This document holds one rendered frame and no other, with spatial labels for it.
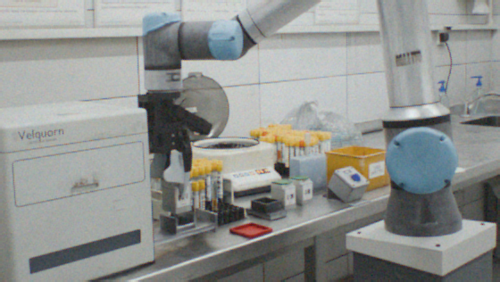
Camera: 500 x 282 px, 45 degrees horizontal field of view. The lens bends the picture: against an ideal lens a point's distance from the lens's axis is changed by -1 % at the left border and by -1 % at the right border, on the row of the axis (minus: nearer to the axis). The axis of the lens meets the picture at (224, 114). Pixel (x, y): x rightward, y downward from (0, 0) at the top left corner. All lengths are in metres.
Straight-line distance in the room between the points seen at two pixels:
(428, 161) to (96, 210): 0.57
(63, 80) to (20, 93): 0.13
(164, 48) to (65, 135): 0.26
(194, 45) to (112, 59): 0.72
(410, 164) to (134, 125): 0.49
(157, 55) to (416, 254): 0.60
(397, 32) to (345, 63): 1.54
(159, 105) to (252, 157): 0.58
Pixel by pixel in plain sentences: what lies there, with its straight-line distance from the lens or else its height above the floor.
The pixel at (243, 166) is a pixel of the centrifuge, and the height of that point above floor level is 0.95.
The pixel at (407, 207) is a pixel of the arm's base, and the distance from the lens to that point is 1.23.
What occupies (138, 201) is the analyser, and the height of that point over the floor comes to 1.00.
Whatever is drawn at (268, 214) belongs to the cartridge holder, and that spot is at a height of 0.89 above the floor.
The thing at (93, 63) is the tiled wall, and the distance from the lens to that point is 1.81.
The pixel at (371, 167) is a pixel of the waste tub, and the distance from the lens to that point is 1.72.
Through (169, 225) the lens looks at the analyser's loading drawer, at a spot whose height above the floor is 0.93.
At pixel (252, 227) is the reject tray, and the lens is 1.40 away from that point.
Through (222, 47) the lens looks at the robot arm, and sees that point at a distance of 1.14.
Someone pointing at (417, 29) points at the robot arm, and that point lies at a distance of 1.09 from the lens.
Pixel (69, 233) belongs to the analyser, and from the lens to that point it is 1.09.
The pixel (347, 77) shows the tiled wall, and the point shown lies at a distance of 2.63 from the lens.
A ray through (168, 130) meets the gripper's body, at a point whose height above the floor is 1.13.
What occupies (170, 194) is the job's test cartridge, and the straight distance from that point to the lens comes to 1.24.
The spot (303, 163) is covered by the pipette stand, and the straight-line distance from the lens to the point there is 1.64.
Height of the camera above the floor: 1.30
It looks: 7 degrees down
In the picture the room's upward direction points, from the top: 2 degrees counter-clockwise
